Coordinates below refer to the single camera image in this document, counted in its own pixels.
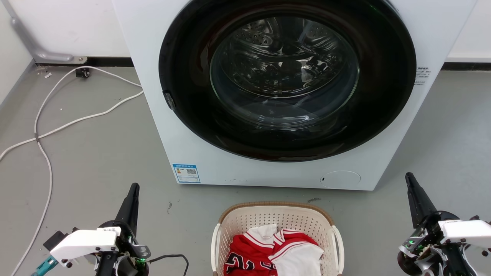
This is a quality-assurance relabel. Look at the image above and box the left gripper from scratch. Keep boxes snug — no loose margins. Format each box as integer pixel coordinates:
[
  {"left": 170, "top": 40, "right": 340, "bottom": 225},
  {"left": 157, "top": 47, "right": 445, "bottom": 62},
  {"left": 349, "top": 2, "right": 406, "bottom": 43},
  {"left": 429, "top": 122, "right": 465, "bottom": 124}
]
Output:
[{"left": 50, "top": 183, "right": 151, "bottom": 276}]

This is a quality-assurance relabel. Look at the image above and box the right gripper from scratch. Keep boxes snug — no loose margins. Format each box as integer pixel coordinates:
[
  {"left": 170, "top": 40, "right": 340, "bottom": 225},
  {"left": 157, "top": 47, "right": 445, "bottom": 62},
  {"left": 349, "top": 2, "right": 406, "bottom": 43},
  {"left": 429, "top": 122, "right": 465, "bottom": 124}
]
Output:
[{"left": 397, "top": 172, "right": 491, "bottom": 276}]

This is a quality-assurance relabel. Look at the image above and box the white perforated laundry basket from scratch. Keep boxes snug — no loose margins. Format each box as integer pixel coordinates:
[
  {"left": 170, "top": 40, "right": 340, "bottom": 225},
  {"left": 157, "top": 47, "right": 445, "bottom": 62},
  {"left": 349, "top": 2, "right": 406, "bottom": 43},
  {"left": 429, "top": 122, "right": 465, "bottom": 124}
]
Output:
[{"left": 211, "top": 202, "right": 345, "bottom": 276}]

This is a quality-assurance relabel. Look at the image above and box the blue energy label sticker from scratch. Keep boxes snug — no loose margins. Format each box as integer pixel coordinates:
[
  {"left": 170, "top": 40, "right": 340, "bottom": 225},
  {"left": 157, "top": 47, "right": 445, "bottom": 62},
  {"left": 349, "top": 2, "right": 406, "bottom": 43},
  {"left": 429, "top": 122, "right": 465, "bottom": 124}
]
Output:
[{"left": 173, "top": 164, "right": 201, "bottom": 184}]

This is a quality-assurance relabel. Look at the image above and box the white front-load washing machine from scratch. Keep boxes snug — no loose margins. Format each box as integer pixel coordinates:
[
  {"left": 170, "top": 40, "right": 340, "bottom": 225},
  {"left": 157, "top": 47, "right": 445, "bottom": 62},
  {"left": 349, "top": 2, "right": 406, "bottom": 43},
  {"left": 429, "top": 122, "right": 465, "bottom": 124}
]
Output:
[{"left": 112, "top": 0, "right": 478, "bottom": 191}]

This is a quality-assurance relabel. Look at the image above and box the round white filter cover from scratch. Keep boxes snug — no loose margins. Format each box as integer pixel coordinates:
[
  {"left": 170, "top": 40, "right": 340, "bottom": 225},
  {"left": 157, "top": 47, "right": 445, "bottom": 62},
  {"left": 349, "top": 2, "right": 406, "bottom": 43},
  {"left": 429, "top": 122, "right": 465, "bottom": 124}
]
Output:
[{"left": 320, "top": 171, "right": 361, "bottom": 189}]

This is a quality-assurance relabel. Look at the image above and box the red basketball jersey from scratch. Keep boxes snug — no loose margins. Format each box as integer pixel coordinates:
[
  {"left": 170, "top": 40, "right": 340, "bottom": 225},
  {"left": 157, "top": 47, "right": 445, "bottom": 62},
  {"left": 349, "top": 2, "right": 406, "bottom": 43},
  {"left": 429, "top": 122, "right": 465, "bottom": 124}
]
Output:
[{"left": 224, "top": 225, "right": 321, "bottom": 276}]

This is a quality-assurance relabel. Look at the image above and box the white t-shirt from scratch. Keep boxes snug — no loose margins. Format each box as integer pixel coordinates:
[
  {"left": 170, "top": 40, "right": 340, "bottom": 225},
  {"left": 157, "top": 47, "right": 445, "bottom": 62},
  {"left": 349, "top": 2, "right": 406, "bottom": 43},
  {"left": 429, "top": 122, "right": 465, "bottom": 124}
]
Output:
[{"left": 268, "top": 241, "right": 325, "bottom": 276}]

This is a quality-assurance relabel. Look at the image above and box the black round washer door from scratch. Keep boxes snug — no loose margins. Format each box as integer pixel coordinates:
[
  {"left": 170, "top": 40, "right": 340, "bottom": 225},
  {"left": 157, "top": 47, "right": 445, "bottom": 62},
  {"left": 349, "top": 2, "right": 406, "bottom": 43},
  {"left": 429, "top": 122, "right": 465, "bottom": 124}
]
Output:
[{"left": 158, "top": 0, "right": 417, "bottom": 162}]

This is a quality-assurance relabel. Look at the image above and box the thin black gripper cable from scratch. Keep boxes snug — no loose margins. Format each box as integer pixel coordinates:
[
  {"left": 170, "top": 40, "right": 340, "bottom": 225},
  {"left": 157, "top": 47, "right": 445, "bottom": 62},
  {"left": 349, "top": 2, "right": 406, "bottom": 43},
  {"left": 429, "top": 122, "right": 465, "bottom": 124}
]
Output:
[{"left": 148, "top": 254, "right": 189, "bottom": 276}]

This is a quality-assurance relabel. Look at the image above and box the long looping white cable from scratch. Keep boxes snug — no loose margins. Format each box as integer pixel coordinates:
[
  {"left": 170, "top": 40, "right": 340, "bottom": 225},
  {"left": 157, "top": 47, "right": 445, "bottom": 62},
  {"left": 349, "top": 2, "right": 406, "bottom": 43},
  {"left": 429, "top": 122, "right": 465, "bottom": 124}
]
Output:
[{"left": 11, "top": 66, "right": 143, "bottom": 276}]

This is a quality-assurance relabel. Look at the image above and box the grey wall pipe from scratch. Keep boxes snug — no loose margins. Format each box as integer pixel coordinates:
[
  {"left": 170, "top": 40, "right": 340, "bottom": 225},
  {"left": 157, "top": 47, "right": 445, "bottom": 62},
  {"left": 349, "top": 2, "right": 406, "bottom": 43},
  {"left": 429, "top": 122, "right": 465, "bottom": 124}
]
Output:
[{"left": 2, "top": 0, "right": 88, "bottom": 64}]

